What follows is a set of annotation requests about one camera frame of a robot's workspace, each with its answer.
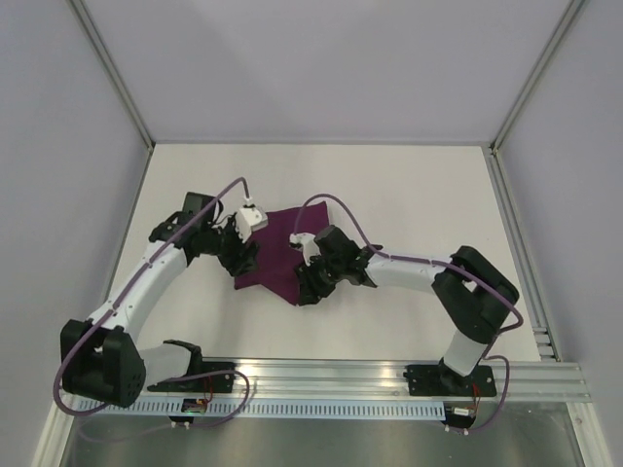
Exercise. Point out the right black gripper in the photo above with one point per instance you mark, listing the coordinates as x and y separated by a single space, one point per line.
311 280

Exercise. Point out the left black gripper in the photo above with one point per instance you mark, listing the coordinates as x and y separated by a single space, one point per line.
238 264

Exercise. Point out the purple surgical drape cloth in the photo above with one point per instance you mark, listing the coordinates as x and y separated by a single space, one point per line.
276 260

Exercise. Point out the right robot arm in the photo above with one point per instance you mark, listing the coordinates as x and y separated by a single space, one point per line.
477 297

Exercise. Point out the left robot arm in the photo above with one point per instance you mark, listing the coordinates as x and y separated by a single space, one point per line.
99 357

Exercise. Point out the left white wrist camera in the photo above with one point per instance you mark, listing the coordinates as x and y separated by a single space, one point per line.
250 219

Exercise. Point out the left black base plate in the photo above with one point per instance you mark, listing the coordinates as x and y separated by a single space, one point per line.
220 384

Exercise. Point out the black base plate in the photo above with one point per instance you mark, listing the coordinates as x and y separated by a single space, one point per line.
220 384
435 380

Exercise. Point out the white slotted cable duct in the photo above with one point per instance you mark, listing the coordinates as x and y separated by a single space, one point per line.
286 408

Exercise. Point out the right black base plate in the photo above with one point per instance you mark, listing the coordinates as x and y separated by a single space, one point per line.
435 380

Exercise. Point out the aluminium mounting rail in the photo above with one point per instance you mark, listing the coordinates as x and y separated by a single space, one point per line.
545 381

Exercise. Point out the left aluminium frame post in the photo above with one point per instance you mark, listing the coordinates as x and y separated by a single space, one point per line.
83 15

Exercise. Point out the aluminium frame post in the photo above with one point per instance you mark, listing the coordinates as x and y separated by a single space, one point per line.
564 25
83 15

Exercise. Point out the right aluminium frame post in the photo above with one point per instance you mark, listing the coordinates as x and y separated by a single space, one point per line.
564 25

